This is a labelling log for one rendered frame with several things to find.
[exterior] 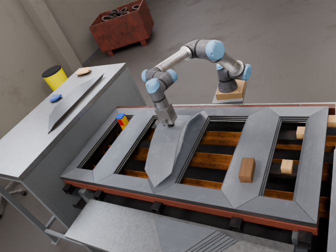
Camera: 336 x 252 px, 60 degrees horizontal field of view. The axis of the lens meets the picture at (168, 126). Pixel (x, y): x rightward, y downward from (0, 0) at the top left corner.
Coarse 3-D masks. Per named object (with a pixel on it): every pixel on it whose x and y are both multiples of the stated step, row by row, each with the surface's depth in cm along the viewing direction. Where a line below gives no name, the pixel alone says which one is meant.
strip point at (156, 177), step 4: (148, 172) 160; (152, 172) 159; (156, 172) 158; (160, 172) 156; (164, 172) 155; (168, 172) 154; (148, 176) 159; (152, 176) 158; (156, 176) 157; (160, 176) 156; (164, 176) 154; (152, 180) 157; (156, 180) 156; (160, 180) 155; (156, 184) 155
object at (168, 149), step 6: (150, 144) 166; (156, 144) 164; (162, 144) 162; (168, 144) 160; (174, 144) 158; (150, 150) 164; (156, 150) 162; (162, 150) 160; (168, 150) 158; (174, 150) 156; (168, 156) 157; (174, 156) 155
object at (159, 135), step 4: (156, 132) 168; (160, 132) 167; (164, 132) 165; (168, 132) 164; (172, 132) 163; (176, 132) 161; (180, 132) 160; (152, 136) 168; (156, 136) 167; (160, 136) 165; (164, 136) 164; (168, 136) 163; (172, 136) 161; (176, 136) 160; (152, 140) 167; (156, 140) 165; (160, 140) 164; (164, 140) 162; (168, 140) 161; (172, 140) 160; (176, 140) 158
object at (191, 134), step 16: (112, 128) 224; (144, 128) 206; (192, 128) 186; (96, 144) 212; (192, 144) 174; (272, 144) 154; (176, 160) 169; (176, 176) 159; (144, 192) 158; (224, 208) 135; (304, 224) 117
